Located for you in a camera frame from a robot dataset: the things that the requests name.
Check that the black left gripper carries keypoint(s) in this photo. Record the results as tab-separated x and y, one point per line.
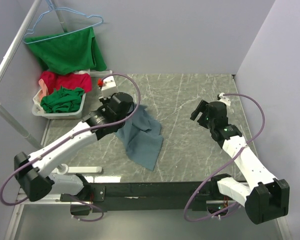
105	102

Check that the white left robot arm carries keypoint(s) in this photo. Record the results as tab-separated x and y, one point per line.
36	177

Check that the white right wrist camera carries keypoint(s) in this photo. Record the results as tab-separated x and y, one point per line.
224	99

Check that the red t shirt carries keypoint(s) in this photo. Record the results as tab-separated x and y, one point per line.
69	81

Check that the pink garment in basket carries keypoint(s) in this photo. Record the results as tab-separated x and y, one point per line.
43	89

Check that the hanging green t shirt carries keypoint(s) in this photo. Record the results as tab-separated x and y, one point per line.
65	53

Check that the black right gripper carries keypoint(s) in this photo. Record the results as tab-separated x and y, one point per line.
203	108

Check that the crumpled green t shirt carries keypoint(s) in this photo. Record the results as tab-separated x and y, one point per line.
63	100

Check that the white plastic laundry basket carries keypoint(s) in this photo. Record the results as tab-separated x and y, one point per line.
38	111

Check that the light blue wire hanger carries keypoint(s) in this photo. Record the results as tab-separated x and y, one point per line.
53	8

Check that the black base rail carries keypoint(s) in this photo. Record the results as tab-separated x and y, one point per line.
130	196

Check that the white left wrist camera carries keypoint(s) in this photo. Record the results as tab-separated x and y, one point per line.
107	86

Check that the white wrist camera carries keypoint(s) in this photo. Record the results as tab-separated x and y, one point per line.
107	86
224	99

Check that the grey-blue polo shirt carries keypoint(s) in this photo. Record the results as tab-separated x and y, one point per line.
141	138

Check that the white clothes rack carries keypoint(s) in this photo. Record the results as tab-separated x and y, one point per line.
18	85

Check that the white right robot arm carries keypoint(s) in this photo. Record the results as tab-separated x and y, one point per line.
264	197

